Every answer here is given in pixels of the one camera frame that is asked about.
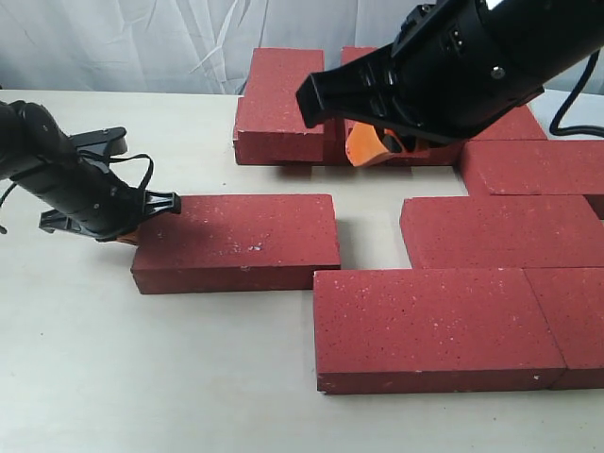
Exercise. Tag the front large red brick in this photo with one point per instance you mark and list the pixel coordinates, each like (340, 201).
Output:
(406, 331)

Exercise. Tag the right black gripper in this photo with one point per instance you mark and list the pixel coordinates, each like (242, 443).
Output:
(451, 73)

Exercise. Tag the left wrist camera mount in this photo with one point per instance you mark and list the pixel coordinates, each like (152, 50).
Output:
(105, 143)

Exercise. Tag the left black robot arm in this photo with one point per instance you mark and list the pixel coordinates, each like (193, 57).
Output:
(7, 141)

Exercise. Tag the grey fabric backdrop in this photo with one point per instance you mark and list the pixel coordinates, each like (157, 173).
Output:
(175, 46)

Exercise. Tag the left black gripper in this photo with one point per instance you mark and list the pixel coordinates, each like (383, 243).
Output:
(84, 194)

